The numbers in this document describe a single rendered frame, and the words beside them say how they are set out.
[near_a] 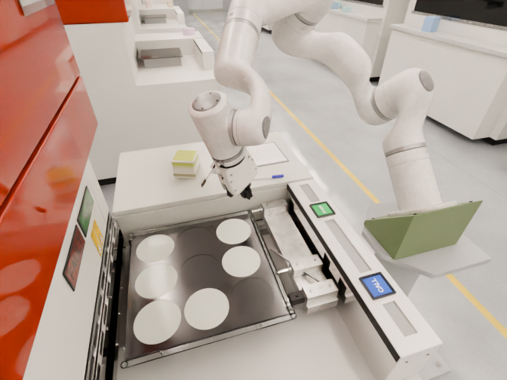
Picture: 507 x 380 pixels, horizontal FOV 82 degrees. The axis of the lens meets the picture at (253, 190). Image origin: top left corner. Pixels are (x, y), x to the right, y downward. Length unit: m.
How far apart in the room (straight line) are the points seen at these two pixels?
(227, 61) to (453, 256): 0.85
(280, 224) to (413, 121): 0.50
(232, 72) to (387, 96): 0.52
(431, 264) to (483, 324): 1.11
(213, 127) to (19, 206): 0.36
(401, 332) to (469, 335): 1.34
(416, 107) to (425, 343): 0.62
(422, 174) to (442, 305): 1.19
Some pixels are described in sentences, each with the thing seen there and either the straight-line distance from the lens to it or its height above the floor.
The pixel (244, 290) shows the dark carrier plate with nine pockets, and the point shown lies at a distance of 0.74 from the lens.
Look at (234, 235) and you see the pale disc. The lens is 0.85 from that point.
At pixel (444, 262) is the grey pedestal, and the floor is 0.82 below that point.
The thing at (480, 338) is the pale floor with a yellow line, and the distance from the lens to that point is 2.04.
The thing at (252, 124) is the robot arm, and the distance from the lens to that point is 0.59.
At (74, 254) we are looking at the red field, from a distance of 0.62.
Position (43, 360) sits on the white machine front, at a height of 1.11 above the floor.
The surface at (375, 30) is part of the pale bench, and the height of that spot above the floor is 0.74.
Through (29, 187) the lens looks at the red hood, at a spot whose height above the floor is 1.32.
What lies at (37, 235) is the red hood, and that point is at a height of 1.28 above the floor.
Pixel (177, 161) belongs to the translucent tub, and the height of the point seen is 1.03.
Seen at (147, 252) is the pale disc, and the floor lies 0.90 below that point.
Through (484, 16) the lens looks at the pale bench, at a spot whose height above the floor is 1.11.
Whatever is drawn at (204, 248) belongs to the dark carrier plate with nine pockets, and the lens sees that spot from 0.83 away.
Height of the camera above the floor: 1.52
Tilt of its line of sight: 38 degrees down
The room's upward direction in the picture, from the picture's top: straight up
